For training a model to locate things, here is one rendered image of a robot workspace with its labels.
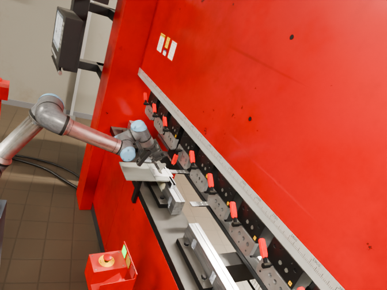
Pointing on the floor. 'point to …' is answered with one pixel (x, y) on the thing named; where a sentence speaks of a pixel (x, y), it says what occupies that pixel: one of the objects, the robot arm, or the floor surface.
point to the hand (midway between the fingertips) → (158, 170)
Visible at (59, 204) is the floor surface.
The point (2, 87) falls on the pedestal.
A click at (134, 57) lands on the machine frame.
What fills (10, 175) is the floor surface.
